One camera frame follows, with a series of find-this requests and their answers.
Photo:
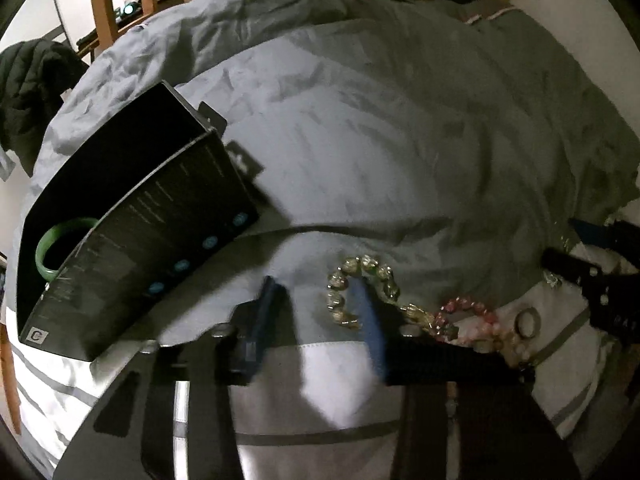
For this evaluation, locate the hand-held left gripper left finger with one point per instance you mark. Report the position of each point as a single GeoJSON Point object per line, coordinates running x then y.
{"type": "Point", "coordinates": [264, 310]}

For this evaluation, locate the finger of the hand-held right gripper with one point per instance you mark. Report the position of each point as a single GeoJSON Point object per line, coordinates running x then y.
{"type": "Point", "coordinates": [570, 262]}
{"type": "Point", "coordinates": [592, 234]}

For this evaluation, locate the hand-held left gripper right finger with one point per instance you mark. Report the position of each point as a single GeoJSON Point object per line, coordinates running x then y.
{"type": "Point", "coordinates": [369, 325]}

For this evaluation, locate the black cardboard box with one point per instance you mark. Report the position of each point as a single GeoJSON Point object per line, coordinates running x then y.
{"type": "Point", "coordinates": [150, 240]}

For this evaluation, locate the white striped bed sheet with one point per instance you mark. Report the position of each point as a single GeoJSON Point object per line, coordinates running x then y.
{"type": "Point", "coordinates": [310, 410]}

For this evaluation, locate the grey duvet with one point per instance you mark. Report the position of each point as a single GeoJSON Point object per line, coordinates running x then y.
{"type": "Point", "coordinates": [380, 135]}

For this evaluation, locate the green jade bangle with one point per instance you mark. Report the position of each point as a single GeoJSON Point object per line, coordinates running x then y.
{"type": "Point", "coordinates": [47, 245]}

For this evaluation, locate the dark quilted jacket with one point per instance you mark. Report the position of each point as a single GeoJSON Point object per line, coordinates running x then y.
{"type": "Point", "coordinates": [30, 90]}

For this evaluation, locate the wooden bed frame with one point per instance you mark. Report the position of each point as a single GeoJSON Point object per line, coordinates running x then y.
{"type": "Point", "coordinates": [107, 0]}

